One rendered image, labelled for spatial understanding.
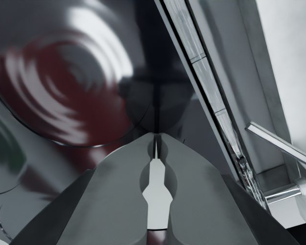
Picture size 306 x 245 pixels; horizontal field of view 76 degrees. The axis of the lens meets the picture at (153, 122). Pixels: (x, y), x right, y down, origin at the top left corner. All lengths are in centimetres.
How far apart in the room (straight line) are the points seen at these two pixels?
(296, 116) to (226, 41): 9
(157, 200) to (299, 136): 13
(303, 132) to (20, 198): 24
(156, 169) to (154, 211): 5
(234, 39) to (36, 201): 23
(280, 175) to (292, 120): 12
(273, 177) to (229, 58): 16
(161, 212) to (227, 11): 19
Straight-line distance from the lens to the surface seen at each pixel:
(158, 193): 17
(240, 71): 22
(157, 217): 20
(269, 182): 29
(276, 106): 19
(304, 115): 19
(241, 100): 23
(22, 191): 21
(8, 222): 25
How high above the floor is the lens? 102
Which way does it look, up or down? 62 degrees down
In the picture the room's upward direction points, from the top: 179 degrees counter-clockwise
